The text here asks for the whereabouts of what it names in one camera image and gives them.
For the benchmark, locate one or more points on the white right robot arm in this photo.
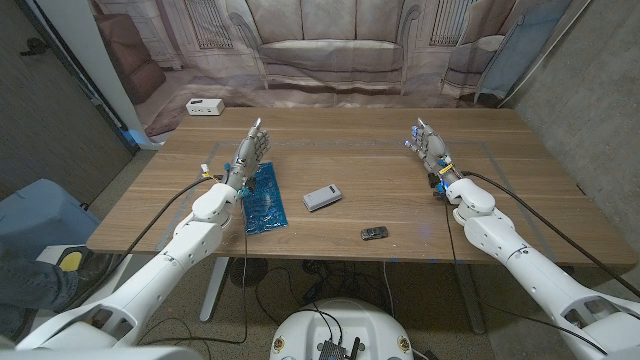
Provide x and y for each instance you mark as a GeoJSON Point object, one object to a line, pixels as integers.
{"type": "Point", "coordinates": [525, 265]}

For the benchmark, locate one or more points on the yellow black foot pedal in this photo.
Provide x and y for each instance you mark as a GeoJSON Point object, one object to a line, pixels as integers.
{"type": "Point", "coordinates": [71, 261]}

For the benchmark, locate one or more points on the black torso electronics module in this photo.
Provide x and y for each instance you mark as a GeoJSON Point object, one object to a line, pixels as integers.
{"type": "Point", "coordinates": [332, 350]}

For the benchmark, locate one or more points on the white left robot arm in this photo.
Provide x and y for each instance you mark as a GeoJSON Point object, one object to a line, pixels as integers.
{"type": "Point", "coordinates": [190, 245]}

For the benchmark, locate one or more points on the person leg in jeans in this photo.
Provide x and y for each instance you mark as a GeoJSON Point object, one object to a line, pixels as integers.
{"type": "Point", "coordinates": [30, 285]}

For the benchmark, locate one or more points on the white power box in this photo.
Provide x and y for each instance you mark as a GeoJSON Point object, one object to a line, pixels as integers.
{"type": "Point", "coordinates": [205, 106]}

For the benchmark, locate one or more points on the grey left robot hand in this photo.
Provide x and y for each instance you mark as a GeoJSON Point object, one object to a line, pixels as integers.
{"type": "Point", "coordinates": [247, 155]}

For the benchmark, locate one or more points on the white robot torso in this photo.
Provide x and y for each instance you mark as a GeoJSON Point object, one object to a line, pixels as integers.
{"type": "Point", "coordinates": [345, 325]}

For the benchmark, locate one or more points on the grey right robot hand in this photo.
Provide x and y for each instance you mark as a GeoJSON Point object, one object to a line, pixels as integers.
{"type": "Point", "coordinates": [432, 147]}

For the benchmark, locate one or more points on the blue gel pad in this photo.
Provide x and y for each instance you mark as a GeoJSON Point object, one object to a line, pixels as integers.
{"type": "Point", "coordinates": [267, 205]}

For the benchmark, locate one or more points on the grey table leg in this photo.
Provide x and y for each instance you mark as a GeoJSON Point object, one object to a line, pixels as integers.
{"type": "Point", "coordinates": [470, 300]}

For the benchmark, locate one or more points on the white pillar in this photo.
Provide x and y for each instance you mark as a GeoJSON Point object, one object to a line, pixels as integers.
{"type": "Point", "coordinates": [85, 50]}

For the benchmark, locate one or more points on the black round floor fan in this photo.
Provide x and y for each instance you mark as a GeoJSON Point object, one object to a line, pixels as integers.
{"type": "Point", "coordinates": [248, 272]}

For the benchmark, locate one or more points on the printed sofa backdrop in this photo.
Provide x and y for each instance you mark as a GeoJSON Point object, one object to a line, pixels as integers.
{"type": "Point", "coordinates": [330, 50]}

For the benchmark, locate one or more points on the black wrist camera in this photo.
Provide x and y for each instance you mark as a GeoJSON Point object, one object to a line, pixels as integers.
{"type": "Point", "coordinates": [434, 180]}
{"type": "Point", "coordinates": [250, 184]}

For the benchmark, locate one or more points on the blue covered seat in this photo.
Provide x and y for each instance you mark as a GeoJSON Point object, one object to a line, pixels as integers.
{"type": "Point", "coordinates": [45, 215]}

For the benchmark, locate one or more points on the white table leg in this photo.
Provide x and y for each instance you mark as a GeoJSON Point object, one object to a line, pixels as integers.
{"type": "Point", "coordinates": [214, 290]}

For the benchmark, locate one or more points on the silver rectangular device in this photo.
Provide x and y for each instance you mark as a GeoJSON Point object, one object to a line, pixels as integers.
{"type": "Point", "coordinates": [322, 197]}

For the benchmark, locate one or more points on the dark toy car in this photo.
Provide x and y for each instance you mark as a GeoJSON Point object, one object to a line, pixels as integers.
{"type": "Point", "coordinates": [374, 233]}

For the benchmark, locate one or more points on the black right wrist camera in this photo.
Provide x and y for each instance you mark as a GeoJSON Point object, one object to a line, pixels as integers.
{"type": "Point", "coordinates": [434, 180]}

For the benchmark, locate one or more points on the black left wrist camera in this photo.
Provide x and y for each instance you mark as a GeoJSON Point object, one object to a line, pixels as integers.
{"type": "Point", "coordinates": [250, 184]}

